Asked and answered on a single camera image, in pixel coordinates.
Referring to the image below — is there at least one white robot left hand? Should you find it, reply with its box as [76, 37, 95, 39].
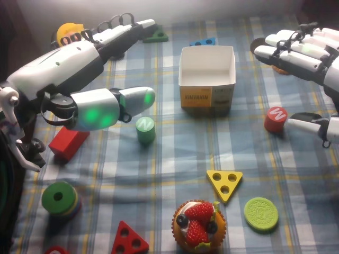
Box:
[5, 12, 157, 132]

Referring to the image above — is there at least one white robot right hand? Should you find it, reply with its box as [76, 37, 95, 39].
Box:
[249, 22, 339, 149]

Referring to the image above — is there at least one red cylinder letter W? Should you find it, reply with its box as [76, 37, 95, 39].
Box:
[264, 106, 289, 133]

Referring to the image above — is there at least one green cylinder letter N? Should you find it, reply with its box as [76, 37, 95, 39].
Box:
[135, 116, 156, 145]

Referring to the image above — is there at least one white paper box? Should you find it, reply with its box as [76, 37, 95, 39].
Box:
[178, 45, 237, 117]

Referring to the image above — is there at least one red cylinder letter O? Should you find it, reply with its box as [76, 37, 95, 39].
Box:
[43, 245, 70, 254]

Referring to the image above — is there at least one tan butter cookie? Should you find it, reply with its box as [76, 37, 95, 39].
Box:
[272, 65, 290, 76]

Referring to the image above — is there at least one yellow toy cupcake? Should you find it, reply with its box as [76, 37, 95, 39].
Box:
[57, 23, 85, 46]

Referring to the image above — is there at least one red rectangular block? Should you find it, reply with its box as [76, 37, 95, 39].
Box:
[48, 126, 91, 162]

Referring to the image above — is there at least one blue triangle with holes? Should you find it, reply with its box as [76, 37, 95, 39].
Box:
[189, 37, 216, 47]

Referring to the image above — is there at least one green triangle with holes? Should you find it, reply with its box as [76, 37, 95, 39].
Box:
[142, 24, 170, 43]

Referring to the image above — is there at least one blue plaid tablecloth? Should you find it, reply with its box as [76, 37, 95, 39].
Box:
[10, 15, 339, 254]

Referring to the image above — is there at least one yellow triangle with holes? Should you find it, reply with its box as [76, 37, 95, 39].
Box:
[206, 170, 244, 204]

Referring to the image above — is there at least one green sandwich cookie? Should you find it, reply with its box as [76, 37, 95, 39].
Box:
[243, 197, 279, 234]

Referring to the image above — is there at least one red triangle with holes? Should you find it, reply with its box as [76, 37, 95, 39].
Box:
[111, 220, 150, 254]

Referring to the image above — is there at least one strawberry toy cupcake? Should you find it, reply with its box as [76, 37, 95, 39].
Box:
[171, 200, 227, 252]

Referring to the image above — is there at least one colourful ring stack toy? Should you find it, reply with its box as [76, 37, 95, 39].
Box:
[41, 182, 82, 218]

